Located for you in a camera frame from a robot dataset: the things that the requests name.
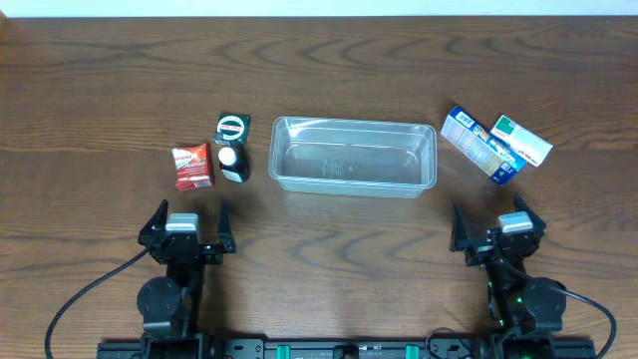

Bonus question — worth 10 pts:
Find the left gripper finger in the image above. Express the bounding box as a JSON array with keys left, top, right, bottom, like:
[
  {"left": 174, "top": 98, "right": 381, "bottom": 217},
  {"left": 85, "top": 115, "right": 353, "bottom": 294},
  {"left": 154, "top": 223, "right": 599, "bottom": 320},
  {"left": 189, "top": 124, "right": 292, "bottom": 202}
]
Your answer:
[
  {"left": 139, "top": 199, "right": 168, "bottom": 238},
  {"left": 217, "top": 200, "right": 233, "bottom": 244}
]

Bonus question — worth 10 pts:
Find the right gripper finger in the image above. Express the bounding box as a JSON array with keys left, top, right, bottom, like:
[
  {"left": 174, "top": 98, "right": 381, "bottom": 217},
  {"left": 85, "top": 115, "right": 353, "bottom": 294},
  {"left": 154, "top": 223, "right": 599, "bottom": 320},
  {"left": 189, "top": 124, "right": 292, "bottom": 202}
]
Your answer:
[
  {"left": 450, "top": 203, "right": 470, "bottom": 245},
  {"left": 513, "top": 193, "right": 546, "bottom": 230}
]

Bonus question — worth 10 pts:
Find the blue cooling patch box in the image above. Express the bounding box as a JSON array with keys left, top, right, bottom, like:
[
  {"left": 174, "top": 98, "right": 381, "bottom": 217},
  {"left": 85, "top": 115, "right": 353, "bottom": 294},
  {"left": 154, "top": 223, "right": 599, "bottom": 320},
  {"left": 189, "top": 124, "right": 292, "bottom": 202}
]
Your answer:
[{"left": 441, "top": 106, "right": 527, "bottom": 185}]

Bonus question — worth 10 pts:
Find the red medicine box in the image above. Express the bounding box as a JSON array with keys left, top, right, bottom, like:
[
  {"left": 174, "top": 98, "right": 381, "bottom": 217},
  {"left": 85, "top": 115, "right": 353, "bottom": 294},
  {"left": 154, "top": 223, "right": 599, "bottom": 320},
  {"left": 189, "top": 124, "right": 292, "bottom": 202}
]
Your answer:
[{"left": 171, "top": 144, "right": 213, "bottom": 191}]

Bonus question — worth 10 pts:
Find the white green medicine box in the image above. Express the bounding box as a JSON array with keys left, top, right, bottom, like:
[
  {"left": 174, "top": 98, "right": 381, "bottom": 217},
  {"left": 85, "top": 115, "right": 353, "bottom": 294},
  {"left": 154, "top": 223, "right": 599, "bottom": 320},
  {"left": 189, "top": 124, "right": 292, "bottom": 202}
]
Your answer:
[{"left": 490, "top": 115, "right": 553, "bottom": 167}]

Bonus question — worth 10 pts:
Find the dark green small box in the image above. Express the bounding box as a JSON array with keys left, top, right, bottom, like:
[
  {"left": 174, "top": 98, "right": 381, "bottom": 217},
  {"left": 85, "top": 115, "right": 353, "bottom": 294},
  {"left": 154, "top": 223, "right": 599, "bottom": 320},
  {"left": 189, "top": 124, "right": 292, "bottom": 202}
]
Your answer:
[{"left": 213, "top": 113, "right": 251, "bottom": 146}]

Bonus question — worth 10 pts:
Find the clear plastic container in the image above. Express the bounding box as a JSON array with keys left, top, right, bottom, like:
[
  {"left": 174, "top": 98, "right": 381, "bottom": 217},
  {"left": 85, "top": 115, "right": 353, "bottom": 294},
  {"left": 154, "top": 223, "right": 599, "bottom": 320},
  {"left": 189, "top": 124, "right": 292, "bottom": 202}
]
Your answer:
[{"left": 268, "top": 117, "right": 438, "bottom": 198}]

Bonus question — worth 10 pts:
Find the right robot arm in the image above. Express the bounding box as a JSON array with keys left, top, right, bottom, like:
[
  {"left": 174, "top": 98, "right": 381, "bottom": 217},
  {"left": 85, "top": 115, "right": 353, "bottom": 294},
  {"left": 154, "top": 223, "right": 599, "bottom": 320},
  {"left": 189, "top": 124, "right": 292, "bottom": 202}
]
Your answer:
[{"left": 450, "top": 194, "right": 566, "bottom": 336}]

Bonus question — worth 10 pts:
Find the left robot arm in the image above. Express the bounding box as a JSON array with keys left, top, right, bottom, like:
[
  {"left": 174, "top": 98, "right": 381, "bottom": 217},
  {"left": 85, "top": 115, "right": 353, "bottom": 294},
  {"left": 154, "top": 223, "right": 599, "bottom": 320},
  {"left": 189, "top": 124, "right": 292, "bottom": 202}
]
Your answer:
[{"left": 137, "top": 200, "right": 236, "bottom": 340}]

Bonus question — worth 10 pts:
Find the dark bottle white cap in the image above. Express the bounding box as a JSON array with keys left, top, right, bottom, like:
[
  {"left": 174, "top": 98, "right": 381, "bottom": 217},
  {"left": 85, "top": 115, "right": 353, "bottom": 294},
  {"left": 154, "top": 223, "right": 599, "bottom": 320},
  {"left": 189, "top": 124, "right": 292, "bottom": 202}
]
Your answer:
[{"left": 217, "top": 147, "right": 249, "bottom": 183}]

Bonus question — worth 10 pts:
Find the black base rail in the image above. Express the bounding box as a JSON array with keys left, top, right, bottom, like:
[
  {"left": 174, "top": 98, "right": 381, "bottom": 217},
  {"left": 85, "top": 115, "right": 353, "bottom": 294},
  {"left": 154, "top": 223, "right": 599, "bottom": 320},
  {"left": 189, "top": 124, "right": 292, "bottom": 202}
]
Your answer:
[{"left": 96, "top": 333, "right": 596, "bottom": 359}]

